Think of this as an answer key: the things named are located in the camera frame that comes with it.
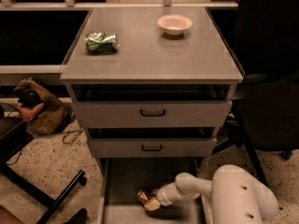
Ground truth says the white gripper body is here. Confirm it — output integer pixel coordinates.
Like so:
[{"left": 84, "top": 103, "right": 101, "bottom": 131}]
[{"left": 156, "top": 184, "right": 174, "bottom": 206}]

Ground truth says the crushed orange can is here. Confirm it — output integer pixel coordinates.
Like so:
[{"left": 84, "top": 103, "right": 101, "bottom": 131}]
[{"left": 136, "top": 190, "right": 153, "bottom": 205}]

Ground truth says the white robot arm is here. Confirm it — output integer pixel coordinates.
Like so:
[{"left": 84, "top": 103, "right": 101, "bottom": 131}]
[{"left": 137, "top": 164, "right": 278, "bottom": 224}]

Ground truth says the bottom grey drawer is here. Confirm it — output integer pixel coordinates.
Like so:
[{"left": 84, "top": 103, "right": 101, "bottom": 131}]
[{"left": 96, "top": 158, "right": 206, "bottom": 224}]

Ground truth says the grey drawer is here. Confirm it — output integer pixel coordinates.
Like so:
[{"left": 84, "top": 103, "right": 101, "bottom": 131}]
[
  {"left": 88, "top": 127, "right": 217, "bottom": 158},
  {"left": 72, "top": 84, "right": 231, "bottom": 128},
  {"left": 96, "top": 158, "right": 206, "bottom": 224}
]

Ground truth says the middle grey drawer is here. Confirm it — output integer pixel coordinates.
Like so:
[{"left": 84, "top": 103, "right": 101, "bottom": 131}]
[{"left": 88, "top": 127, "right": 217, "bottom": 158}]

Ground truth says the top grey drawer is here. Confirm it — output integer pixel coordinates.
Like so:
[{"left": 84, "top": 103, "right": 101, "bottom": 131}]
[{"left": 72, "top": 84, "right": 231, "bottom": 128}]

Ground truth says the grey drawer cabinet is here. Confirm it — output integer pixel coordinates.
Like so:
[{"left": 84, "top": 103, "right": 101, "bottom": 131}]
[{"left": 61, "top": 6, "right": 243, "bottom": 171}]

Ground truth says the crushed green can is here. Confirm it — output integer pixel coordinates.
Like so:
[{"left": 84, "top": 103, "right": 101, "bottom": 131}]
[{"left": 84, "top": 31, "right": 119, "bottom": 53}]

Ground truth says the brown bag on floor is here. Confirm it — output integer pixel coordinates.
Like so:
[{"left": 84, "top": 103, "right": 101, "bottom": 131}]
[{"left": 13, "top": 78, "right": 72, "bottom": 135}]

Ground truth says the black chair base left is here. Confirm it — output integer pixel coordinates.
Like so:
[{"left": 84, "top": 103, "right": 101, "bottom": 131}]
[{"left": 0, "top": 116, "right": 87, "bottom": 224}]

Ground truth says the white paper bowl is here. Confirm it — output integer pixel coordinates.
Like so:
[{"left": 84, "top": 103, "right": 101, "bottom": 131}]
[{"left": 157, "top": 14, "right": 192, "bottom": 35}]

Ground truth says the black office chair right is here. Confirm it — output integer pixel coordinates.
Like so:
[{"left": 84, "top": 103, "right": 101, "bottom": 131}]
[{"left": 214, "top": 0, "right": 299, "bottom": 183}]

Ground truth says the black middle drawer handle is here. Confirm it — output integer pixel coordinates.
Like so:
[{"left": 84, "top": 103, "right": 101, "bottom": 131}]
[{"left": 141, "top": 145, "right": 163, "bottom": 152}]

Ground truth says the black drawer handle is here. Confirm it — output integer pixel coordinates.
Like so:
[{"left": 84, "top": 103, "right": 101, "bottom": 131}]
[
  {"left": 139, "top": 109, "right": 166, "bottom": 118},
  {"left": 141, "top": 145, "right": 163, "bottom": 152}
]

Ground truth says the black top drawer handle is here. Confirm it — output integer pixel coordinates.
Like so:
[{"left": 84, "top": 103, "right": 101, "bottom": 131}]
[{"left": 139, "top": 109, "right": 166, "bottom": 118}]

